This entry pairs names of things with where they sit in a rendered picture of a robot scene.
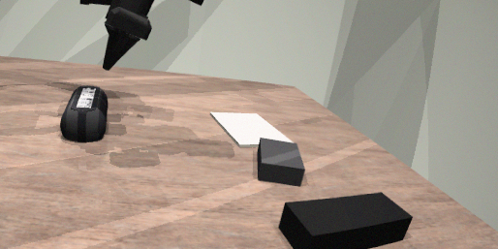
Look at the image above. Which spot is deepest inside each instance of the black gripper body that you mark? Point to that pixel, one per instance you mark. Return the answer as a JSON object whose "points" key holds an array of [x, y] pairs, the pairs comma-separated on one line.
{"points": [[131, 17]]}

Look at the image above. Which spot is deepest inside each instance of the white flat sheet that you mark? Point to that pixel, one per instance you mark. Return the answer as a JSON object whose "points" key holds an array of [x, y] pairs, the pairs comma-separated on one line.
{"points": [[246, 129]]}

